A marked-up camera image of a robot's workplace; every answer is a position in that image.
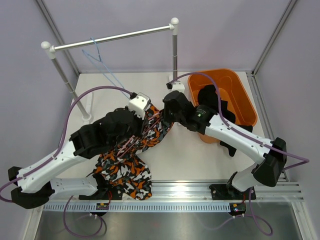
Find pink wire hanger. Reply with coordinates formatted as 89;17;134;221
116;111;162;158

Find black shorts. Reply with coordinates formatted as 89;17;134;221
197;84;254;158

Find orange camouflage shorts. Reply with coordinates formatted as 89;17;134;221
92;104;173;201

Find blue wire hanger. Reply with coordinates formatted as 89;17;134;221
81;37;125;89

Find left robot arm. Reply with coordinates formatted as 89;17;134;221
8;107;148;209

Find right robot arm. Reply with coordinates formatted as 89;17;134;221
162;90;287;200

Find orange plastic basket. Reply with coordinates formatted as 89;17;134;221
187;68;259;145

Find silver clothes rack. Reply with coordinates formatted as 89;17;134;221
40;17;185;123

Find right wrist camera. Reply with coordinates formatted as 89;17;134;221
166;80;185;94

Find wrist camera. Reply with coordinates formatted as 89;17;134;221
166;80;185;94
128;92;151;119

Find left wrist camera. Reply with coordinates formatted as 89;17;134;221
128;92;151;119

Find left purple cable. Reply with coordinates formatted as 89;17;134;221
0;85;137;237

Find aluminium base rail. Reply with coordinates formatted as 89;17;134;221
40;178;304;205

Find white slotted cable duct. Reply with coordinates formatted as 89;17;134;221
43;202;232;213

